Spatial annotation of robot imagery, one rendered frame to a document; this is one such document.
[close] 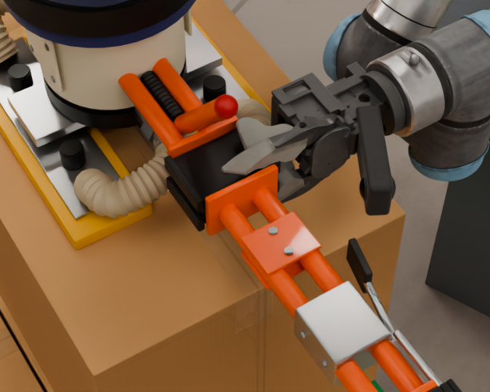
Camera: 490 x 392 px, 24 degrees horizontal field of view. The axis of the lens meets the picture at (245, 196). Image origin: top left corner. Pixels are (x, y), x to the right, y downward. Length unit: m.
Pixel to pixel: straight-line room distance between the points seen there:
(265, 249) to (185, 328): 0.17
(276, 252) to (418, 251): 1.51
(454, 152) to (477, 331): 1.19
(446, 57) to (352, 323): 0.33
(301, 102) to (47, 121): 0.32
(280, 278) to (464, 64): 0.32
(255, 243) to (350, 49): 0.39
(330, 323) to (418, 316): 1.45
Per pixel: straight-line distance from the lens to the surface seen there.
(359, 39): 1.39
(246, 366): 1.36
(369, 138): 1.17
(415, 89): 1.20
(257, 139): 1.14
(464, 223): 2.31
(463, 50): 1.24
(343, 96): 1.22
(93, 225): 1.27
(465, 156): 1.35
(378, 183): 1.13
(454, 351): 2.46
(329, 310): 1.05
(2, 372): 1.82
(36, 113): 1.34
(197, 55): 1.39
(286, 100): 1.18
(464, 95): 1.24
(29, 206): 1.32
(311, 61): 2.93
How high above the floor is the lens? 2.12
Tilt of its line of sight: 53 degrees down
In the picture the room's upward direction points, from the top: straight up
